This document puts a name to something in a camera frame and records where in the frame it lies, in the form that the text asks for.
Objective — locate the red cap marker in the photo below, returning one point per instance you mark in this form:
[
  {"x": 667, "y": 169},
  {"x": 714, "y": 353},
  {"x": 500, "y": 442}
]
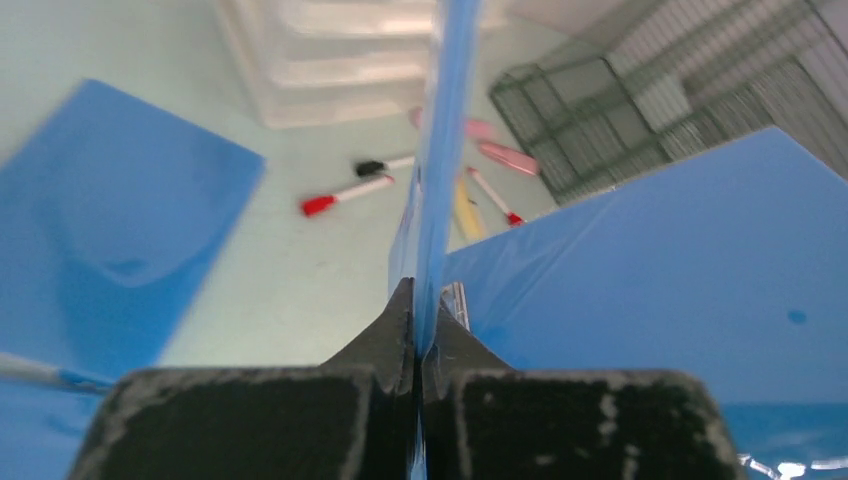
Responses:
[
  {"x": 512, "y": 219},
  {"x": 321, "y": 203}
]

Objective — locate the red cap marker left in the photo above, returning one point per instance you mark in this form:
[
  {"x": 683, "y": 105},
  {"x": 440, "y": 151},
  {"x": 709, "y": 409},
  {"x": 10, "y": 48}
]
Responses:
[{"x": 321, "y": 203}]

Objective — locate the pink highlighter right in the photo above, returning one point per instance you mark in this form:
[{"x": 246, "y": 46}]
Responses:
[{"x": 509, "y": 157}]

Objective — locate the pink highlighter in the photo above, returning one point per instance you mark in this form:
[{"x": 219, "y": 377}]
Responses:
[
  {"x": 509, "y": 157},
  {"x": 474, "y": 129}
]

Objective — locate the yellow highlighter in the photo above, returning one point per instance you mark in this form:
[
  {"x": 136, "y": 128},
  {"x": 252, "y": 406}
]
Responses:
[{"x": 466, "y": 214}]

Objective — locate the green wire mesh organizer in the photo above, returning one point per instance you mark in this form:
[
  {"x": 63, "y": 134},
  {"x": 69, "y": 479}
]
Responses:
[{"x": 654, "y": 82}]

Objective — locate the red cap marker right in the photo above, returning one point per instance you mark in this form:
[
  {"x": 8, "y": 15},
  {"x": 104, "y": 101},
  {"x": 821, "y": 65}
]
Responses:
[{"x": 512, "y": 219}]

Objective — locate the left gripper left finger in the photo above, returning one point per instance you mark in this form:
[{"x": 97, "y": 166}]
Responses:
[{"x": 350, "y": 417}]

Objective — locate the white plastic drawer organizer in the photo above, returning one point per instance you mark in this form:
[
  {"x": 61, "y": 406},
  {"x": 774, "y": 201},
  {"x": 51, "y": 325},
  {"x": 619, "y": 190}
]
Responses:
[{"x": 312, "y": 63}]

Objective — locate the pink highlighter left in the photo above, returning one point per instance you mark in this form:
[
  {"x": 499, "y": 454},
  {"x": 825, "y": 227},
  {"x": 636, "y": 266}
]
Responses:
[{"x": 474, "y": 129}]

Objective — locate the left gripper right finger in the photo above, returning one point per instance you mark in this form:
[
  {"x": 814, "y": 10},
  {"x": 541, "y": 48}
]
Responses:
[{"x": 486, "y": 420}]

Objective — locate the blue cap pen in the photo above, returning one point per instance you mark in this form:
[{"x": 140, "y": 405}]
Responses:
[{"x": 21, "y": 369}]

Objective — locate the black cap marker upper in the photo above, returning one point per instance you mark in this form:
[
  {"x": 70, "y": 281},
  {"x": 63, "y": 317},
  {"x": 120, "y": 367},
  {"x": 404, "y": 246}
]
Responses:
[{"x": 371, "y": 167}]

